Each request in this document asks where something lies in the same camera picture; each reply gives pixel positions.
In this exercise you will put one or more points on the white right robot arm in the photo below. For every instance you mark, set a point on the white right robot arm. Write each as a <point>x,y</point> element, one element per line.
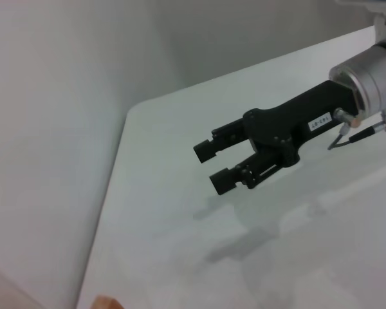
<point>373,77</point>

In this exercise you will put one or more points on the wooden dispenser stand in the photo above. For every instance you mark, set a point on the wooden dispenser stand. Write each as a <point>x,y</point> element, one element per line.
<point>107,302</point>

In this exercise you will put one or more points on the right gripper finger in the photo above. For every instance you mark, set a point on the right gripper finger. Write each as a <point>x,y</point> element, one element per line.
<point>244,174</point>
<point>225,138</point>

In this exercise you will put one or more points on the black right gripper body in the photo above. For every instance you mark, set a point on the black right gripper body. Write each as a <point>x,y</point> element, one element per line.
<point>292,125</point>

